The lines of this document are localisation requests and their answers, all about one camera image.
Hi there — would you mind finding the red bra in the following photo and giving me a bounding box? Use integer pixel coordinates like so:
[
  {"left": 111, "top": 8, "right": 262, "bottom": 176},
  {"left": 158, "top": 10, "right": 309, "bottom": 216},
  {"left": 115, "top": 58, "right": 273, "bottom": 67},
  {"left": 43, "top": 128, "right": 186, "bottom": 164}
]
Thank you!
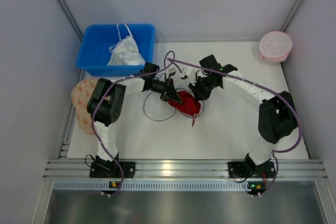
[{"left": 168, "top": 90, "right": 201, "bottom": 126}]

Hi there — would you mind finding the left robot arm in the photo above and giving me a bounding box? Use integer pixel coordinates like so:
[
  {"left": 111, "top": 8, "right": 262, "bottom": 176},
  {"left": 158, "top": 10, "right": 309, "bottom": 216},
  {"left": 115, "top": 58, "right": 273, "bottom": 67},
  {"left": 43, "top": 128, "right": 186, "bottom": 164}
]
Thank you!
[{"left": 87, "top": 63, "right": 182, "bottom": 164}]

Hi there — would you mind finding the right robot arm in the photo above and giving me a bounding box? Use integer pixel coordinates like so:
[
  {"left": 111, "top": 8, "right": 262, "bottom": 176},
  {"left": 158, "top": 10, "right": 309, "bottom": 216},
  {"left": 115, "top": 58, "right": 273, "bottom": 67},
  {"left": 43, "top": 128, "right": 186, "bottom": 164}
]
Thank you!
[{"left": 181, "top": 55, "right": 298, "bottom": 177}]

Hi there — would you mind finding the white bra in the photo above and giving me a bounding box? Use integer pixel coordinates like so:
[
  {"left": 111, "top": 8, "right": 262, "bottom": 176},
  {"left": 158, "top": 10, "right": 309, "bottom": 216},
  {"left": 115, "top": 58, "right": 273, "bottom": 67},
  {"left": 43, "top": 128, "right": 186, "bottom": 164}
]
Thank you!
[{"left": 107, "top": 24, "right": 146, "bottom": 66}]

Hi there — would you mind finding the pink trimmed mesh laundry bag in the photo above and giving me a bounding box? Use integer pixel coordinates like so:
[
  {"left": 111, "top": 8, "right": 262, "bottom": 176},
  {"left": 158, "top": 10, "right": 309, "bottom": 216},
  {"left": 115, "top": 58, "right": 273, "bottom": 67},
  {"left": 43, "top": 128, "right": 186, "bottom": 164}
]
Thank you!
[{"left": 259, "top": 31, "right": 293, "bottom": 64}]

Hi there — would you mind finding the floral patterned bra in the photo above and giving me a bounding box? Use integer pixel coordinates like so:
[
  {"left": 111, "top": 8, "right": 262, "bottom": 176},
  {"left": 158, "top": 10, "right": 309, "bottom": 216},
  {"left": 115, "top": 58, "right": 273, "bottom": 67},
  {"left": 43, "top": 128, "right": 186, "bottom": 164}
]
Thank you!
[{"left": 71, "top": 78, "right": 98, "bottom": 134}]

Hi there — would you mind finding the blue plastic bin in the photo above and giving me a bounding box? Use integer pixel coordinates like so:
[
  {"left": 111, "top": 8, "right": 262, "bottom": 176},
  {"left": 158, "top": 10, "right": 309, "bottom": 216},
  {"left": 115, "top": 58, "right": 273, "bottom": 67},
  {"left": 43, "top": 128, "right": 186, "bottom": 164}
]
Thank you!
[{"left": 77, "top": 24, "right": 155, "bottom": 77}]

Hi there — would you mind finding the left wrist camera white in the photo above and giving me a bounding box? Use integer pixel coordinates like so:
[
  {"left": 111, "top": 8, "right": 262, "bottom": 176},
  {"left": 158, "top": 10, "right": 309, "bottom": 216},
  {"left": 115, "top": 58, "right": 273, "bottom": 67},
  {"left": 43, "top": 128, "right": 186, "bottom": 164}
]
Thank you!
[{"left": 166, "top": 68, "right": 176, "bottom": 78}]

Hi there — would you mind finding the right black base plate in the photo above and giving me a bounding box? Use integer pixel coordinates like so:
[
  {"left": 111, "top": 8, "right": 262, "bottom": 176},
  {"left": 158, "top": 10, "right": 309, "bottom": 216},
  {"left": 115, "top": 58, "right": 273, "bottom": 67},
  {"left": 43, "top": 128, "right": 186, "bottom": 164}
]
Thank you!
[{"left": 228, "top": 161, "right": 276, "bottom": 179}]

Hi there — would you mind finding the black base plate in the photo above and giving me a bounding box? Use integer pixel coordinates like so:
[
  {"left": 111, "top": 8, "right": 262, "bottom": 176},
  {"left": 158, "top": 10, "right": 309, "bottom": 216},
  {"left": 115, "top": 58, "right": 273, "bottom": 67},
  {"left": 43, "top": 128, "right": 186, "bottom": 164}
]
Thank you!
[
  {"left": 89, "top": 156, "right": 136, "bottom": 178},
  {"left": 228, "top": 161, "right": 276, "bottom": 179}
]

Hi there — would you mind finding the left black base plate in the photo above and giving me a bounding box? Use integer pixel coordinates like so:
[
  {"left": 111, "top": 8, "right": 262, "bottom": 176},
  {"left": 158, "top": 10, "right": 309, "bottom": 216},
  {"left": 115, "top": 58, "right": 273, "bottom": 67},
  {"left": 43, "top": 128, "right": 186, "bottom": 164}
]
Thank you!
[{"left": 89, "top": 156, "right": 136, "bottom": 178}]

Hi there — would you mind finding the aluminium mounting rail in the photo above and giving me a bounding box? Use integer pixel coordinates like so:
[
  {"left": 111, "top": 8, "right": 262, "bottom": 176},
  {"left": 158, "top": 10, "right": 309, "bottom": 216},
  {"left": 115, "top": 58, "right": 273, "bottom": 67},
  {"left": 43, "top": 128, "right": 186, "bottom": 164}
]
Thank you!
[{"left": 43, "top": 159, "right": 328, "bottom": 181}]

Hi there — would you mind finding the slotted cable duct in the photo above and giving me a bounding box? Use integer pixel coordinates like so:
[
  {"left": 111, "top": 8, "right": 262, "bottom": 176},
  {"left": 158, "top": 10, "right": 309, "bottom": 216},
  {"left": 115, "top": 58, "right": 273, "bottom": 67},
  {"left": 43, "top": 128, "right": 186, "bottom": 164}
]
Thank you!
[{"left": 53, "top": 180, "right": 266, "bottom": 191}]

